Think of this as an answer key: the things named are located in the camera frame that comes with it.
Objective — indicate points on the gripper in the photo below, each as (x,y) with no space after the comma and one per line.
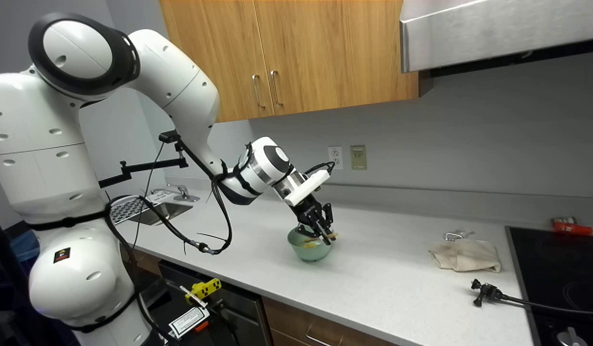
(308,208)

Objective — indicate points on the wooden spoon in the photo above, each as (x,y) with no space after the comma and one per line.
(325,236)

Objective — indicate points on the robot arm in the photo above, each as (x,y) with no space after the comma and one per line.
(46,154)

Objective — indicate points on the green bowl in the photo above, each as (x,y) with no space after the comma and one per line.
(308,251)

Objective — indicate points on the yellow food pieces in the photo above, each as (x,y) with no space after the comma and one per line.
(309,245)

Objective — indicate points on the wooden drawer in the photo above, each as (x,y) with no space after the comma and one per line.
(296,322)

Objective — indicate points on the black dishwasher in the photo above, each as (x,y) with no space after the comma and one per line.
(229,307)

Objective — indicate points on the silver metal clip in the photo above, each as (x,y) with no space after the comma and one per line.
(454,235)

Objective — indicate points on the yellow power plug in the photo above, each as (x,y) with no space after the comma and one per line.
(204,290)

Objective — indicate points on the silver tap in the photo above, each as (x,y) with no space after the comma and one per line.
(183,193)

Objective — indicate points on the beige cloth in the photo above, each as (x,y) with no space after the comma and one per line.
(467,254)

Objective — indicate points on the steel sink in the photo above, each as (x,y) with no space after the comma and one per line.
(167,211)

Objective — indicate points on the white paper tag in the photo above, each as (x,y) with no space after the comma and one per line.
(188,322)

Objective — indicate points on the wooden cabinet door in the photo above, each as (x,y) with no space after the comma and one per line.
(335,53)
(219,57)

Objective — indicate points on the black stand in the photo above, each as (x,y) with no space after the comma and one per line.
(488,291)

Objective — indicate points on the checkered sink mat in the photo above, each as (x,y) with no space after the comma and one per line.
(126,209)

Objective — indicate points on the black glass cooktop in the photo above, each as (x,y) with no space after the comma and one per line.
(561,278)

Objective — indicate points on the red lighter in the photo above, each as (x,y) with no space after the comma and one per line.
(570,226)

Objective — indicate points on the stainless steel range hood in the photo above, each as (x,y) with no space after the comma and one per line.
(493,33)

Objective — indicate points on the blue bin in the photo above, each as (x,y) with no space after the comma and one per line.
(13,254)

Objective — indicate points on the white wall socket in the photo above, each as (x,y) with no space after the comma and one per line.
(335,157)

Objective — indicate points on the beige switch plate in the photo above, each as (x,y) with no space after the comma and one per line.
(358,157)

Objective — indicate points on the wooden wall cabinet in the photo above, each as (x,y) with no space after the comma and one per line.
(325,53)

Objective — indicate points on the camera on mount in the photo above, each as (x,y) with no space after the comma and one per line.
(147,167)

